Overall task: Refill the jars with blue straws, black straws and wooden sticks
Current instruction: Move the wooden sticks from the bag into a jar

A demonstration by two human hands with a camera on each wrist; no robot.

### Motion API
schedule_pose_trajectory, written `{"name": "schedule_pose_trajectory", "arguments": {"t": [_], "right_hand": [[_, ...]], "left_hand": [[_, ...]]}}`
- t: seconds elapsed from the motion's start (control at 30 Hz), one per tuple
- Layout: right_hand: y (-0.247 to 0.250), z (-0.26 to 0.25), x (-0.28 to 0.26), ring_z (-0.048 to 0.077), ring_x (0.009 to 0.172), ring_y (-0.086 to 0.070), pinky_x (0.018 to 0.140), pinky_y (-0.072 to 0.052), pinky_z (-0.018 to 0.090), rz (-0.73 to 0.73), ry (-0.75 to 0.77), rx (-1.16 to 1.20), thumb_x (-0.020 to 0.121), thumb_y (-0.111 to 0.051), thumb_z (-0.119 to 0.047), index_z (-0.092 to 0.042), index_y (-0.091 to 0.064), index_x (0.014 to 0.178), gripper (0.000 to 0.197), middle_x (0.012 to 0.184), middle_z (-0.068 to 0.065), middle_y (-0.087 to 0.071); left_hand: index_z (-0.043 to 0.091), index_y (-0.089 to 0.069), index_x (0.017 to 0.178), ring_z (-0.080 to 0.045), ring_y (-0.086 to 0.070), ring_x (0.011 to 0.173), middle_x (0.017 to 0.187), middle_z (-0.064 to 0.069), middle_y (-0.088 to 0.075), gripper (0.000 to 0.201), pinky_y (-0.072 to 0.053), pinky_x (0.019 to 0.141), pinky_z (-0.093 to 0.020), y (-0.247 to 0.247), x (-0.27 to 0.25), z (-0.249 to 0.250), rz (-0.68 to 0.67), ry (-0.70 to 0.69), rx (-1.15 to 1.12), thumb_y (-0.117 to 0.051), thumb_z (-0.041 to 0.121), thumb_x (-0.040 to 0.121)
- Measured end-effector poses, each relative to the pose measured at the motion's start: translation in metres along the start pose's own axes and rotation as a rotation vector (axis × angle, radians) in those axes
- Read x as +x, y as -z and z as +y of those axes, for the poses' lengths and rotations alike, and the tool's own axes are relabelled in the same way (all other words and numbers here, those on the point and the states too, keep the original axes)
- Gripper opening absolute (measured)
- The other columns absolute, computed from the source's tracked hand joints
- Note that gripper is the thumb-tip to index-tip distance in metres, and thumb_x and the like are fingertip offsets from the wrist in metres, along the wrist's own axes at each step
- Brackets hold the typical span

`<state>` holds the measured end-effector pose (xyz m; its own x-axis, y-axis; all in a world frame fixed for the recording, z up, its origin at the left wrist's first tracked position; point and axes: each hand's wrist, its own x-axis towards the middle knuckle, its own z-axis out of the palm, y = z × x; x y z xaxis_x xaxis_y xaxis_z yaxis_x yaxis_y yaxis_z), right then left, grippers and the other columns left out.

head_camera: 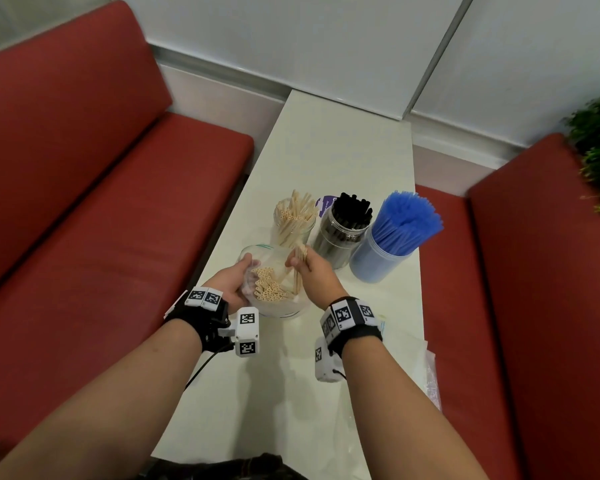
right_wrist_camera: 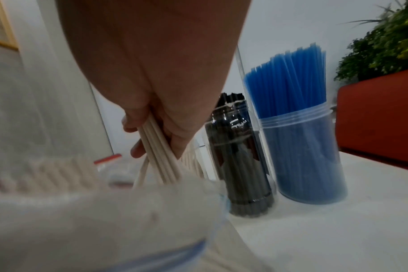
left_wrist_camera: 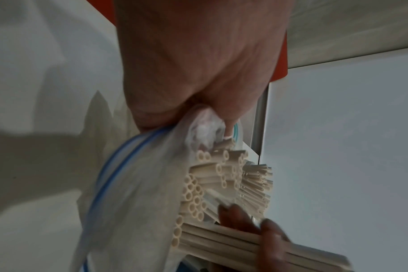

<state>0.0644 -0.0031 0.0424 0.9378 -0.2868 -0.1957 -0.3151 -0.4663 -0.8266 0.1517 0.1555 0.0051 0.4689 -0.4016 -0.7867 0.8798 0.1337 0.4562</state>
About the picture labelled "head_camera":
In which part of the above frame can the black wristband with markers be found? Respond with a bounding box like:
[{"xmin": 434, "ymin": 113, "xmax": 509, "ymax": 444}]
[
  {"xmin": 319, "ymin": 296, "xmax": 383, "ymax": 358},
  {"xmin": 165, "ymin": 287, "xmax": 231, "ymax": 353}
]

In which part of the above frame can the person's dark clothing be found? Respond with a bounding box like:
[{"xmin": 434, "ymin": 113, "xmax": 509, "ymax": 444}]
[{"xmin": 135, "ymin": 453, "xmax": 309, "ymax": 480}]

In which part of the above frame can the clear bag with white strips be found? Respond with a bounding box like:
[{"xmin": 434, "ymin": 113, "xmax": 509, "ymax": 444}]
[{"xmin": 375, "ymin": 319, "xmax": 429, "ymax": 391}]

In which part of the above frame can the person's right hand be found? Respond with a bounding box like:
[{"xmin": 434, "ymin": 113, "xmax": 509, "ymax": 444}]
[{"xmin": 285, "ymin": 246, "xmax": 349, "ymax": 311}]

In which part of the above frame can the green plant hedge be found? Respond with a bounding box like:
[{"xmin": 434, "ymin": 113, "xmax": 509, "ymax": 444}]
[{"xmin": 565, "ymin": 85, "xmax": 600, "ymax": 215}]

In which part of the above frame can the small bunch of blue straws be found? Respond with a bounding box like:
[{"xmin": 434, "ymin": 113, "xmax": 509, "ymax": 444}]
[{"xmin": 371, "ymin": 191, "xmax": 445, "ymax": 257}]

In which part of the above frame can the black right wristband with markers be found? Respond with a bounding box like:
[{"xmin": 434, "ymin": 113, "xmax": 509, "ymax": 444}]
[{"xmin": 319, "ymin": 296, "xmax": 383, "ymax": 358}]

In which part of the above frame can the person's left hand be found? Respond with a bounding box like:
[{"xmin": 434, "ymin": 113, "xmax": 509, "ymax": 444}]
[{"xmin": 203, "ymin": 253, "xmax": 261, "ymax": 315}]

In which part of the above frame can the person's left forearm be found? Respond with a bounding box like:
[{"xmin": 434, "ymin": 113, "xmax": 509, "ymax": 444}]
[{"xmin": 0, "ymin": 318, "xmax": 203, "ymax": 480}]

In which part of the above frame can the frosted plastic jar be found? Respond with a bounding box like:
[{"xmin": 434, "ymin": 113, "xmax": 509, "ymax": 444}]
[{"xmin": 349, "ymin": 229, "xmax": 421, "ymax": 284}]

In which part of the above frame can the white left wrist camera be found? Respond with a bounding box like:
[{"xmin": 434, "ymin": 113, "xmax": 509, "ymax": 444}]
[{"xmin": 219, "ymin": 307, "xmax": 261, "ymax": 358}]

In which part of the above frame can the red sofa beside plant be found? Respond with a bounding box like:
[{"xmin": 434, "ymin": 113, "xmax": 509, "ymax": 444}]
[{"xmin": 415, "ymin": 133, "xmax": 600, "ymax": 480}]

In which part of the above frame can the clear blue-zip bag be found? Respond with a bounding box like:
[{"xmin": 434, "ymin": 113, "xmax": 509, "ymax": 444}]
[{"xmin": 238, "ymin": 243, "xmax": 313, "ymax": 319}]

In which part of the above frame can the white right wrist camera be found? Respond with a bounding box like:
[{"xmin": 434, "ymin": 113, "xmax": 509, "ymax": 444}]
[{"xmin": 313, "ymin": 337, "xmax": 346, "ymax": 384}]

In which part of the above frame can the black left camera cable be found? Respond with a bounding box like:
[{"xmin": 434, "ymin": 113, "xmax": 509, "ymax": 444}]
[{"xmin": 183, "ymin": 344, "xmax": 235, "ymax": 391}]

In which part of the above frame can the person's right forearm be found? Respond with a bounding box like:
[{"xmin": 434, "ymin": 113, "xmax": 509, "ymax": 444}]
[{"xmin": 341, "ymin": 335, "xmax": 489, "ymax": 480}]

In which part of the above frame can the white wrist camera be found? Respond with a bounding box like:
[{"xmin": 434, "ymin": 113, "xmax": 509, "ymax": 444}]
[
  {"xmin": 313, "ymin": 337, "xmax": 346, "ymax": 384},
  {"xmin": 219, "ymin": 307, "xmax": 261, "ymax": 358}
]

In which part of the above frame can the small bunch of black straws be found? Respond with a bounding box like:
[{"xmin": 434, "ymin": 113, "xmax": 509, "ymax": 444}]
[{"xmin": 331, "ymin": 193, "xmax": 375, "ymax": 231}]

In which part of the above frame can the black left wristband with markers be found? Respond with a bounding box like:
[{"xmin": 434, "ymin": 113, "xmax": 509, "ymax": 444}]
[{"xmin": 165, "ymin": 287, "xmax": 231, "ymax": 353}]

